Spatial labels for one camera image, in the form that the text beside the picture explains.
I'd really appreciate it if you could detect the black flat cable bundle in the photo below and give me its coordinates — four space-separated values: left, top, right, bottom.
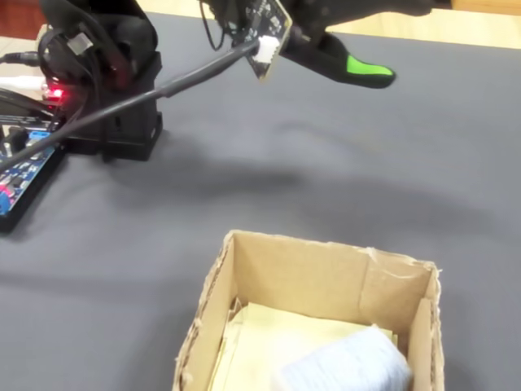
0 89 54 127

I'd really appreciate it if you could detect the black camera circuit board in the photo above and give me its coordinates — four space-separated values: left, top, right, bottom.
227 0 295 83

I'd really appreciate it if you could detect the pale yellow paper stack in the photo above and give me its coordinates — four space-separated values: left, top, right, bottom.
211 299 400 391

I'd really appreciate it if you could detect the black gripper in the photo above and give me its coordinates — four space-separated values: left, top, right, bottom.
281 0 453 91

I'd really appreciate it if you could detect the white cable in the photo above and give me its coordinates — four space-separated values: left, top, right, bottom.
0 75 46 92

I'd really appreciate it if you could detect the black power plug cable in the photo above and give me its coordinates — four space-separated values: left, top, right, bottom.
0 51 42 67

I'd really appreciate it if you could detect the thick black cable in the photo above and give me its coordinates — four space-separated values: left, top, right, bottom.
0 42 261 172

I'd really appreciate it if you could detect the blue circuit board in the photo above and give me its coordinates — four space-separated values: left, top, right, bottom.
0 129 59 217

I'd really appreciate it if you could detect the dark grey table mat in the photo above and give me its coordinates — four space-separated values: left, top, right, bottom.
0 11 521 391

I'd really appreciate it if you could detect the black circuit board tray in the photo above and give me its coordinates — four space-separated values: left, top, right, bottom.
0 120 71 235

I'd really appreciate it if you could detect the open cardboard box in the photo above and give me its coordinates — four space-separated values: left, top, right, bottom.
173 229 445 391

